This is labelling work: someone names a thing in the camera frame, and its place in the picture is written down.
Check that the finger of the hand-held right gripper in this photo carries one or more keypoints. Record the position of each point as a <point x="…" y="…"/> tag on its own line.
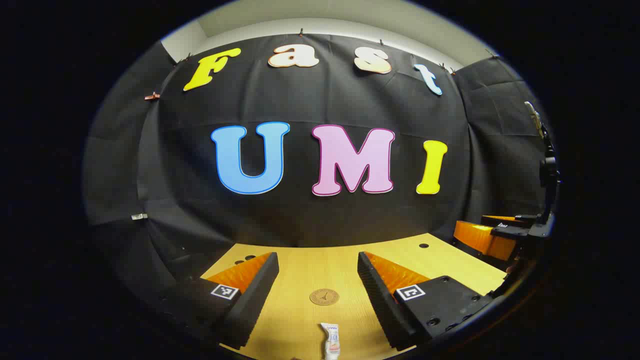
<point x="505" y="219"/>
<point x="480" y="239"/>

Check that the round brown coaster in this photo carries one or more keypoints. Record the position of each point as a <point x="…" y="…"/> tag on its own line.
<point x="324" y="297"/>

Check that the wooden desktop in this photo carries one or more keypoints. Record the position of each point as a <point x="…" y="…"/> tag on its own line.
<point x="320" y="270"/>

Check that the white cloth clip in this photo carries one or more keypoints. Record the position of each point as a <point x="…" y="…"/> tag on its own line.
<point x="139" y="216"/>

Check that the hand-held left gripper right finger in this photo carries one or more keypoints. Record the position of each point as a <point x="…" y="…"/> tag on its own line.
<point x="375" y="285"/>

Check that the black backdrop cloth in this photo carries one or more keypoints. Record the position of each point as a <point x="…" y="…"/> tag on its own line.
<point x="300" y="100"/>

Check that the white toothpaste tube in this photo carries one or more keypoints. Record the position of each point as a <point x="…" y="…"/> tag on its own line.
<point x="331" y="342"/>

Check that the orange cloth clip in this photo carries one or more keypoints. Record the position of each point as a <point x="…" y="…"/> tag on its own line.
<point x="152" y="96"/>

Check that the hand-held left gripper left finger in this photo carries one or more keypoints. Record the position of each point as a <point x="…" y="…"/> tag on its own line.
<point x="260" y="285"/>

